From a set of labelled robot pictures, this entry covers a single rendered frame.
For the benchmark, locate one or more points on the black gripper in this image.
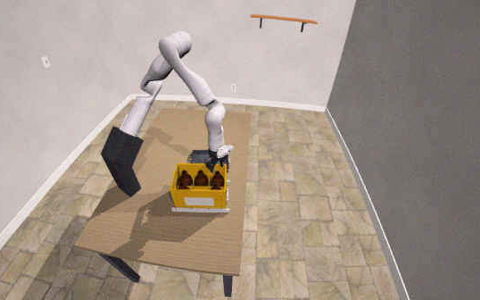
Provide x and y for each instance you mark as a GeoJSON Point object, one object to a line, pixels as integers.
{"type": "Point", "coordinates": [211, 162]}

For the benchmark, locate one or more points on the brown bottle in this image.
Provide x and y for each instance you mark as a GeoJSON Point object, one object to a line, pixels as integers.
{"type": "Point", "coordinates": [186, 178]}
{"type": "Point", "coordinates": [201, 179]}
{"type": "Point", "coordinates": [216, 187]}
{"type": "Point", "coordinates": [182, 186]}
{"type": "Point", "coordinates": [217, 178]}

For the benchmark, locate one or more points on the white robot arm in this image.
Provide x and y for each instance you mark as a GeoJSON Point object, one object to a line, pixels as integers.
{"type": "Point", "coordinates": [172, 47]}

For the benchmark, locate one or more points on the yellow bottle crate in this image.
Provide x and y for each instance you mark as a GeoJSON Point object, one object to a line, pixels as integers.
{"type": "Point", "coordinates": [204, 197]}

